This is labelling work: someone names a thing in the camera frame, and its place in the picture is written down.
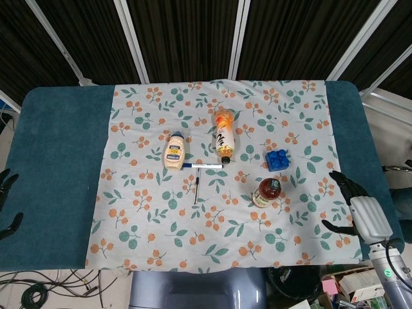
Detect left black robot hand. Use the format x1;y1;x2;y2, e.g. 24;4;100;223
0;168;25;241

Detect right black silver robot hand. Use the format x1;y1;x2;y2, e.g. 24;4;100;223
321;170;395;243

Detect dark sauce jar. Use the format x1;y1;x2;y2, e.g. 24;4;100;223
251;177;283;210

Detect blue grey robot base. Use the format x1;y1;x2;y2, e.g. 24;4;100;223
128;267;268;309

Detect orange juice plastic bottle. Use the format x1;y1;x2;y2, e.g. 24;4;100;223
211;108;236;165

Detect cream mayonnaise squeeze bottle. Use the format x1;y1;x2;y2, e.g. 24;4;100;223
162;131;185;172

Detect dark blue chair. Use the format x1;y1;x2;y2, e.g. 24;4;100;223
382;164;412;223

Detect teal velvet table cover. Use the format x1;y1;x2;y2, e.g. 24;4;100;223
0;80;406;272

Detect brown cardboard box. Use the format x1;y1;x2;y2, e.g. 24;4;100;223
321;265;390;309

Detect white red carton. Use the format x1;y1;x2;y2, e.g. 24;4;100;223
337;269;386;303

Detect pink sticky note pad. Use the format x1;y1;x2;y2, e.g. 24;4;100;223
322;279;339;295

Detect black round bin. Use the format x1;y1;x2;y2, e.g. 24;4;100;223
265;265;324;303

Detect blue studded toy block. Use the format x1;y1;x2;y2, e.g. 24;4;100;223
265;149;292;173

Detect floral orange green tablecloth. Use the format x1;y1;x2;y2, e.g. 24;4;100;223
84;79;364;274

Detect white marker blue cap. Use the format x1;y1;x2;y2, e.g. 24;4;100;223
182;163;224;170

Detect black folding screen white frames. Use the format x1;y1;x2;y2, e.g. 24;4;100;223
0;0;412;112

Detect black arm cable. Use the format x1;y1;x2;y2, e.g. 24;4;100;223
384;237;407;284

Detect black floor cables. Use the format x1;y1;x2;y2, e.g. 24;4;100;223
0;268;130;309

